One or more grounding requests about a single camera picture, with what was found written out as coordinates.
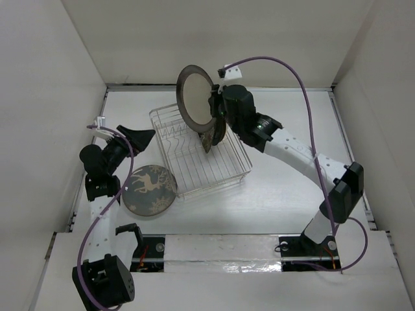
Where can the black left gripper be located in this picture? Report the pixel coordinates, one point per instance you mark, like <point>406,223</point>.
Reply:
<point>139,140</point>

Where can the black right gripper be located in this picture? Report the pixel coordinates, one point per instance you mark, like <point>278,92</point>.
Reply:
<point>214,99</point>

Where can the cream plate black striped rim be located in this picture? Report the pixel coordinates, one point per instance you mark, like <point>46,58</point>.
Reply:
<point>219,132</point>

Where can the black square floral plate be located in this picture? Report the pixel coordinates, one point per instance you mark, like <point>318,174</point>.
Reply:
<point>206,140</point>

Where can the cream plate brown metallic rim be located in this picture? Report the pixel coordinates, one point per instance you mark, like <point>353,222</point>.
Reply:
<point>193,90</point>

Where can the grey plate tree pattern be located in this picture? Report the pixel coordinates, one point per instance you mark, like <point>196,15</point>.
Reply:
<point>150,190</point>

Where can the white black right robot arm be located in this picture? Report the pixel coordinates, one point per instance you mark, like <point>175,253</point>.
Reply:
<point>342,184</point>

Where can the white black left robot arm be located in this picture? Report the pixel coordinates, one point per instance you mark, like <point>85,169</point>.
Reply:
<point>102,274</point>

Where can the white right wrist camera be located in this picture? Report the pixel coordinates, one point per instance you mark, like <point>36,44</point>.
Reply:
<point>232,73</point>

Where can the steel wire dish rack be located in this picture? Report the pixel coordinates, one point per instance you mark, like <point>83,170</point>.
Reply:
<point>195,170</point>

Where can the silver front table rail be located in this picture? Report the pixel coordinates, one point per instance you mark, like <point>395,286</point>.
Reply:
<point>224,254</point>

